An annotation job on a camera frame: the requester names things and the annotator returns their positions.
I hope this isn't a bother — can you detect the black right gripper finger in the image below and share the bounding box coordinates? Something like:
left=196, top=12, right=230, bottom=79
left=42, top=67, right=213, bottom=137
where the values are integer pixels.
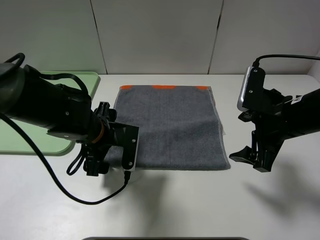
left=229, top=146, right=257, bottom=165
left=253, top=149, right=278, bottom=173

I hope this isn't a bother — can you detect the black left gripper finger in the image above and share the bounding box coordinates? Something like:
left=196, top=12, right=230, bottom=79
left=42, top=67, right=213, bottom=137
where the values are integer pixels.
left=83, top=147, right=109, bottom=177

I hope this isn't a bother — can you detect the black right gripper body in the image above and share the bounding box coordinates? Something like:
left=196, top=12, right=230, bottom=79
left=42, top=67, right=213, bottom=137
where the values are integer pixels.
left=238, top=88, right=293, bottom=153

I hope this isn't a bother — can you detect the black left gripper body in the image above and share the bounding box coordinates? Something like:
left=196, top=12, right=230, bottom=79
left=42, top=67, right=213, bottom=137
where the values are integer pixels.
left=84, top=101, right=125, bottom=160

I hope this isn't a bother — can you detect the grey towel with orange stripes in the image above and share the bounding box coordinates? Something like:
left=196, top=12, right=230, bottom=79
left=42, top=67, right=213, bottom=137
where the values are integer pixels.
left=114, top=85, right=231, bottom=171

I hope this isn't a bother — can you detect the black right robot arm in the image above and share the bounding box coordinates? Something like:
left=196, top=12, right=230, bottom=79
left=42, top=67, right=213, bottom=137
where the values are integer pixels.
left=229, top=89, right=320, bottom=173

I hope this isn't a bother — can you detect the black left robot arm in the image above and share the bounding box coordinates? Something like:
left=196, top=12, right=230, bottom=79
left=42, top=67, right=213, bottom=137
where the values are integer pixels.
left=0, top=61, right=121, bottom=177

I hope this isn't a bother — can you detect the light green plastic tray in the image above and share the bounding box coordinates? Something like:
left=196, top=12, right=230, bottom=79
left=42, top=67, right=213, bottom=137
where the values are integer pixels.
left=0, top=71, right=100, bottom=156

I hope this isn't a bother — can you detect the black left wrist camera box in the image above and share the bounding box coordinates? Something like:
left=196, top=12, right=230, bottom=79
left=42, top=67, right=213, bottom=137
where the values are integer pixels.
left=109, top=122, right=139, bottom=172

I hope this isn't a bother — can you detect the silver black right camera box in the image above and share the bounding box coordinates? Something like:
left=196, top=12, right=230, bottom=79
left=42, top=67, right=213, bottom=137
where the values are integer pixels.
left=237, top=66, right=266, bottom=112

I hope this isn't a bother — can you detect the black right camera cable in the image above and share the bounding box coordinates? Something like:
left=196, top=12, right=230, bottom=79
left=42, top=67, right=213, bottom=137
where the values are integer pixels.
left=252, top=54, right=320, bottom=69

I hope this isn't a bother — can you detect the black camera cable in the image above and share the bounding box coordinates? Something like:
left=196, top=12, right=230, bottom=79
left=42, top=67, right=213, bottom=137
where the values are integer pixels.
left=0, top=52, right=132, bottom=206
left=252, top=54, right=320, bottom=69

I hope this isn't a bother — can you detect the black left camera cable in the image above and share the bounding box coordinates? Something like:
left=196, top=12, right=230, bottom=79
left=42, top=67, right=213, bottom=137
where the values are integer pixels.
left=0, top=52, right=132, bottom=206

